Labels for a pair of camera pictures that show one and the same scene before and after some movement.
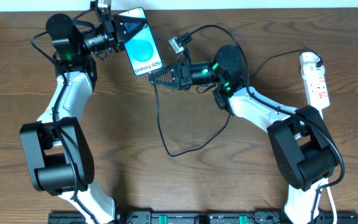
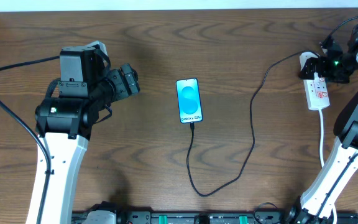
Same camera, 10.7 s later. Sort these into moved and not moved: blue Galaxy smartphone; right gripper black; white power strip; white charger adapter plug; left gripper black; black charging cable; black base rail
Moved: left gripper black; right gripper black; black charging cable; blue Galaxy smartphone
Not moved: black base rail; white charger adapter plug; white power strip
